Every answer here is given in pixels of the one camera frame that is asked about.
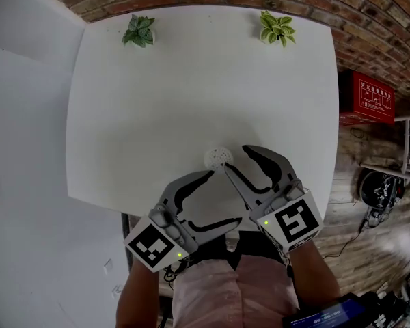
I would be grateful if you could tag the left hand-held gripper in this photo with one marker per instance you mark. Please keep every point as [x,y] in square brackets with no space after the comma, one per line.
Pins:
[150,246]

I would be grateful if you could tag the person's left forearm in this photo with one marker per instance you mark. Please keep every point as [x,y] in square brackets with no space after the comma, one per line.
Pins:
[143,299]

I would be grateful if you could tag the white square table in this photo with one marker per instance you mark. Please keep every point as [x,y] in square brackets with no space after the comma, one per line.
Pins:
[191,108]

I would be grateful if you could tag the white perforated cup lid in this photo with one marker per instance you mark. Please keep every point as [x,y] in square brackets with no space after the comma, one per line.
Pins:
[217,162]

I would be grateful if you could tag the person's right forearm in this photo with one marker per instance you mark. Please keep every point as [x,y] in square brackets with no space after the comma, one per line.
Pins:
[314,279]

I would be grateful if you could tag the light green potted plant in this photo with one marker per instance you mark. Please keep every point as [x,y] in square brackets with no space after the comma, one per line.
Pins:
[276,29]

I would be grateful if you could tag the white wall socket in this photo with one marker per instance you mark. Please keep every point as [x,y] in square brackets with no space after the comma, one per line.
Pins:
[117,291]
[108,266]

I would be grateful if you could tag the red fire extinguisher box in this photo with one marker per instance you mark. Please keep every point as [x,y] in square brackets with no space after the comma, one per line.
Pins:
[372,99]

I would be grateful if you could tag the black tablet device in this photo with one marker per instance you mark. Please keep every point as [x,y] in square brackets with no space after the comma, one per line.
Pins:
[328,314]

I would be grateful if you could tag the person's pink shorts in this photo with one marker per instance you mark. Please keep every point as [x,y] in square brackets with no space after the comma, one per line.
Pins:
[235,292]

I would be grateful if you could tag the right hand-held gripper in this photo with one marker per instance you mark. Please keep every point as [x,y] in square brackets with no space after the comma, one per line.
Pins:
[294,220]

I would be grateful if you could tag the dark green potted plant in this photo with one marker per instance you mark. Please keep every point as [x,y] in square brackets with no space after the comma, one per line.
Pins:
[138,31]

